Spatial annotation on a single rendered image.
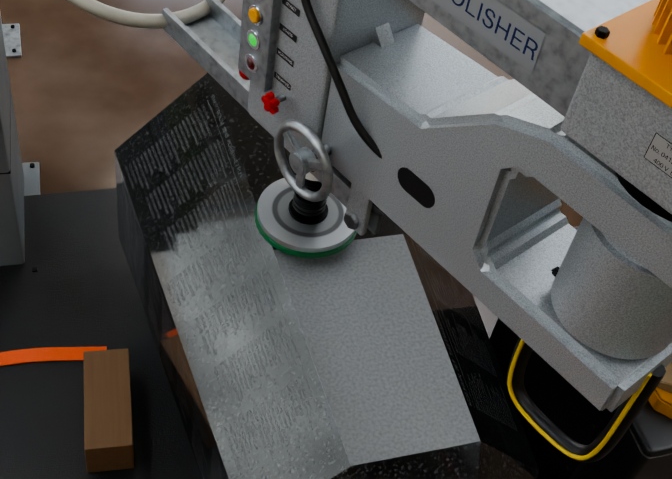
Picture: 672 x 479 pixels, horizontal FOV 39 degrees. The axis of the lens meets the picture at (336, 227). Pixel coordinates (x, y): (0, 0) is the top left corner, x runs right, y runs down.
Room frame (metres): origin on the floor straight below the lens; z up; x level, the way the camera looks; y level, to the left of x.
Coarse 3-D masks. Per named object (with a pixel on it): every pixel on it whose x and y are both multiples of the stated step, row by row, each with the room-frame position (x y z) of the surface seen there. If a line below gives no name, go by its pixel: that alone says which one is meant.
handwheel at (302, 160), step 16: (288, 128) 1.22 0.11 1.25; (304, 128) 1.20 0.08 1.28; (288, 144) 1.22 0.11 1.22; (320, 144) 1.17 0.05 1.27; (304, 160) 1.18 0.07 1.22; (320, 160) 1.16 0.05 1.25; (288, 176) 1.21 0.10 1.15; (304, 176) 1.19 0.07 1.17; (304, 192) 1.18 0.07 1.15; (320, 192) 1.15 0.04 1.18
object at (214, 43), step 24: (216, 0) 1.72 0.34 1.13; (168, 24) 1.63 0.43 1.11; (192, 24) 1.68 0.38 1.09; (216, 24) 1.69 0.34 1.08; (240, 24) 1.65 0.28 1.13; (192, 48) 1.58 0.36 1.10; (216, 48) 1.61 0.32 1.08; (216, 72) 1.52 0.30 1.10; (240, 96) 1.46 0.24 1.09; (336, 192) 1.26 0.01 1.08
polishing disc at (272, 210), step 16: (272, 192) 1.43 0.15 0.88; (288, 192) 1.43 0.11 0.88; (272, 208) 1.38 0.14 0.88; (336, 208) 1.41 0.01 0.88; (272, 224) 1.33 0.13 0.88; (288, 224) 1.34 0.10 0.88; (320, 224) 1.36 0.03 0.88; (336, 224) 1.37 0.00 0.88; (288, 240) 1.30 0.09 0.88; (304, 240) 1.31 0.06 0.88; (320, 240) 1.32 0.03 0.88; (336, 240) 1.32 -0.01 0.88
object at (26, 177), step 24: (0, 24) 2.12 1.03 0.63; (0, 48) 2.02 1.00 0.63; (0, 72) 1.93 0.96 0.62; (0, 96) 1.84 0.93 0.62; (0, 120) 1.79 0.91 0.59; (0, 144) 1.78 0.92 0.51; (0, 168) 1.78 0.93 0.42; (24, 168) 2.18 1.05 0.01; (0, 192) 1.77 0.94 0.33; (24, 192) 2.07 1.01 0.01; (0, 216) 1.77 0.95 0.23; (0, 240) 1.76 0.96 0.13; (24, 240) 1.87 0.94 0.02; (0, 264) 1.76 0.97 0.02
